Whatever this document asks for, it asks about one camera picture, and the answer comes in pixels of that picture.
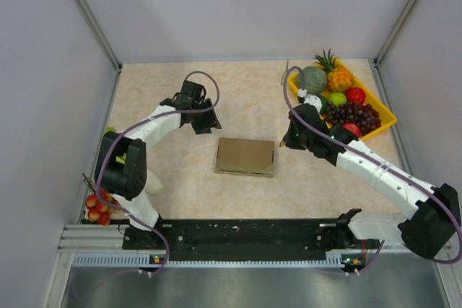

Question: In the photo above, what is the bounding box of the brown cardboard express box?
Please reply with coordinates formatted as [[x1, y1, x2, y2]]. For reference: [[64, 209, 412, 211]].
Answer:
[[214, 137, 275, 177]]

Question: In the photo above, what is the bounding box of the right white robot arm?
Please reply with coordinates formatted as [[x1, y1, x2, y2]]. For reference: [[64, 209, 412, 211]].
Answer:
[[282, 104, 461, 260]]

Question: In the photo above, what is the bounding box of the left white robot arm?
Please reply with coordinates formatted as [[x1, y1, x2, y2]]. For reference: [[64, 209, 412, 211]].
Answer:
[[95, 79, 222, 248]]

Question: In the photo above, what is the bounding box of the dark green lime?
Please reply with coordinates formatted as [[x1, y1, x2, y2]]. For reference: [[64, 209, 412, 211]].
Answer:
[[318, 94, 328, 115]]

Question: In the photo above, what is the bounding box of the red apple front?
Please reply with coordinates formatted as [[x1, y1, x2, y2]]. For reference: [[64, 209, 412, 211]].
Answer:
[[342, 123, 362, 138]]

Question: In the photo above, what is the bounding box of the red apple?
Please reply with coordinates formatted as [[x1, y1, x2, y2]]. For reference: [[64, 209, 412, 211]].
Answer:
[[342, 123, 362, 138], [344, 87, 367, 105]]

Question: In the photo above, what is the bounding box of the light green lime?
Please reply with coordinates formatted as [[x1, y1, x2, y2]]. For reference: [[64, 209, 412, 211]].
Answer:
[[328, 92, 347, 107]]

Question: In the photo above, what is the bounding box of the green melon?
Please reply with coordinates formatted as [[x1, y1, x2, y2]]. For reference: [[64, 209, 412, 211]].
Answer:
[[295, 66, 327, 94]]

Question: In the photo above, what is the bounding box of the pineapple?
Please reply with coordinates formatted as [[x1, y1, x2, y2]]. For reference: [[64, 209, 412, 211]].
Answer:
[[315, 49, 354, 92]]

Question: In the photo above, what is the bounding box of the purple grape bunch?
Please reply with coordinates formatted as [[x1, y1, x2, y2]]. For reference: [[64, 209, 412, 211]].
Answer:
[[323, 102, 381, 136]]

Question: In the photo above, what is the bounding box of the green celery stalk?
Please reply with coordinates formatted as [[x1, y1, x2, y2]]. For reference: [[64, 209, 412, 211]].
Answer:
[[104, 126, 166, 195]]

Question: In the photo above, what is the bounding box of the yellow plastic tray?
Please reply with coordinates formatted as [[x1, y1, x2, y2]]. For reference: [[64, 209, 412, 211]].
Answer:
[[286, 58, 398, 140]]

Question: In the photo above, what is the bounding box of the red lychee bunch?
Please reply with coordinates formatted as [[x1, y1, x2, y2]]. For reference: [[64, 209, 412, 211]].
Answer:
[[82, 173, 120, 226]]

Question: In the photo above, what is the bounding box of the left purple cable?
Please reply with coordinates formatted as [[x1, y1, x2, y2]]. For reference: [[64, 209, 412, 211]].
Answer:
[[95, 71, 221, 275]]

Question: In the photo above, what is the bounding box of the purple cable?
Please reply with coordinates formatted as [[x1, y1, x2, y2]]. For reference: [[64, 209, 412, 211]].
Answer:
[[95, 71, 221, 275], [283, 66, 462, 275]]

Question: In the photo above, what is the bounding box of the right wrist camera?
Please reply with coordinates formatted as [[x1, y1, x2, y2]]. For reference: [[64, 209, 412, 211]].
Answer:
[[297, 89, 323, 112]]

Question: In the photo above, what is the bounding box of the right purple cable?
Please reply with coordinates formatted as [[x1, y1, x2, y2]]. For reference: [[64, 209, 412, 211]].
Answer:
[[283, 66, 462, 275]]

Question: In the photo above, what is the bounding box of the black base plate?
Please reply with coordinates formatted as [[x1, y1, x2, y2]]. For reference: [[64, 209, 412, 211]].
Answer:
[[122, 219, 379, 261]]

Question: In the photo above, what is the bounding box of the white slotted cable duct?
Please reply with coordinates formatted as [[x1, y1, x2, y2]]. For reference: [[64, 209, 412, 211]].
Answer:
[[72, 253, 362, 269]]

